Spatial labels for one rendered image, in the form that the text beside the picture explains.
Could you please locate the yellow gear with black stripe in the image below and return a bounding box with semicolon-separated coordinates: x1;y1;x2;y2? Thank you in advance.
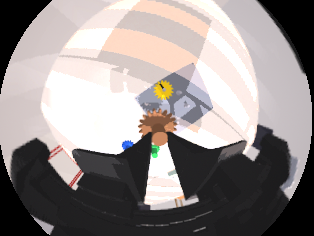
154;81;173;99

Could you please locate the blue gear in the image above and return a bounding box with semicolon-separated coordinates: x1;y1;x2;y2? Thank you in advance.
121;141;133;149

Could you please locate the orange gear with hub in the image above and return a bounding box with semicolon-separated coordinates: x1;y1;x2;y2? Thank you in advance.
137;107;177;146

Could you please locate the green gear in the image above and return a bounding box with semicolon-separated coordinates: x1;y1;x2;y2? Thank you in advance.
152;143;161;158

